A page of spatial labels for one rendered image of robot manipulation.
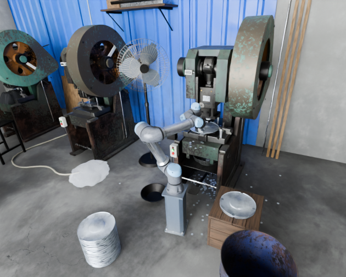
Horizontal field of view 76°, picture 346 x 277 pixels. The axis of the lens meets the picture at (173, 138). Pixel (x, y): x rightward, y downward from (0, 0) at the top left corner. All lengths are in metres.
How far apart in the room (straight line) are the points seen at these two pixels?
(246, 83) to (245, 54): 0.20
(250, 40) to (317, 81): 1.67
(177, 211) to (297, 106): 2.14
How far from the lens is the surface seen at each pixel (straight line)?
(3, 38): 4.20
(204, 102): 2.18
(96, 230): 1.94
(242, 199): 2.02
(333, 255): 2.39
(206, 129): 2.17
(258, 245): 1.75
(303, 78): 3.24
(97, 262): 2.08
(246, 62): 1.68
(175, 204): 1.94
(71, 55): 2.71
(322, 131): 3.45
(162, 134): 1.56
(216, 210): 1.92
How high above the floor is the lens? 1.71
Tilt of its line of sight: 27 degrees down
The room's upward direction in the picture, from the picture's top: 3 degrees counter-clockwise
